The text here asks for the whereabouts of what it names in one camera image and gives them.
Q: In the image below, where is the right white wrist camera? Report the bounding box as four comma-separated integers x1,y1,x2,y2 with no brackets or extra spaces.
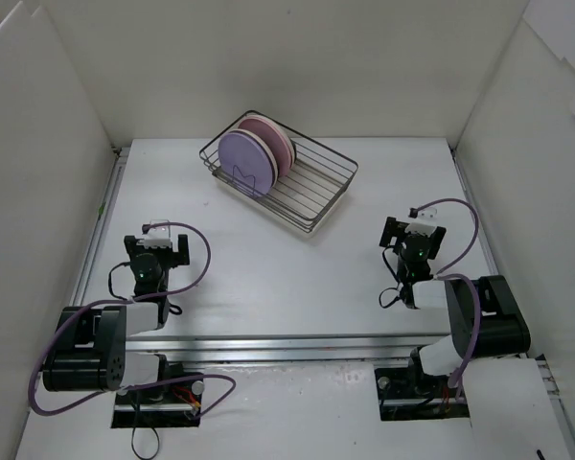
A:
405,206,437,237

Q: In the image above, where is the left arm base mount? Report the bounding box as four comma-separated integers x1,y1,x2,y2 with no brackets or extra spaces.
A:
110,371,204,429

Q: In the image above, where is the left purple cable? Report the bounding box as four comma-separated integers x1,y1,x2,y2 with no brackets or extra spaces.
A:
29,220,237,417

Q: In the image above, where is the pink plate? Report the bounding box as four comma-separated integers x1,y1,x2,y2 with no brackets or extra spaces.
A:
237,114,296,177

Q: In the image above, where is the aluminium right rail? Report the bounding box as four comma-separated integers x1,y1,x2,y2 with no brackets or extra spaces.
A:
449,146,499,279

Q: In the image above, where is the aluminium left rail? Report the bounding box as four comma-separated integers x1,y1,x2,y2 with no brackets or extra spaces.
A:
69,147,130,305

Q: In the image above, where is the aluminium rail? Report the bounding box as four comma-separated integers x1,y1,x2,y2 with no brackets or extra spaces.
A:
449,146,499,279
69,147,130,305
126,335,440,364

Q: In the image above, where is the purple plate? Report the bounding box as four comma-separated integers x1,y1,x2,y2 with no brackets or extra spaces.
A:
218,128,278,196

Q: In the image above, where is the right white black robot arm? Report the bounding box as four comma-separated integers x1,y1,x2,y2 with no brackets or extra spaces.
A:
379,217,531,395

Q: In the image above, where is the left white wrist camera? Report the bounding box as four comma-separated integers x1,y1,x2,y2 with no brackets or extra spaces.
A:
140,219,173,249

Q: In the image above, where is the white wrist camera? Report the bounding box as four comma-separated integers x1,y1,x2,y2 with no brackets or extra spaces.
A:
140,219,173,249
405,206,437,237

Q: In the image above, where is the aluminium front rail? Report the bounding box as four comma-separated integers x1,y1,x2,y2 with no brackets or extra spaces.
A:
126,335,440,364

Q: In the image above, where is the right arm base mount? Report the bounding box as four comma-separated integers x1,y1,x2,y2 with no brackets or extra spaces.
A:
375,367,470,422

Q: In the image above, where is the black cable on floor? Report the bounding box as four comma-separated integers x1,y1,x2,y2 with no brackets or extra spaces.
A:
129,397,163,459

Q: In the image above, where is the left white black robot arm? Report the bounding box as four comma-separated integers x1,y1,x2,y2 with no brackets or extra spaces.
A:
40,226,191,392

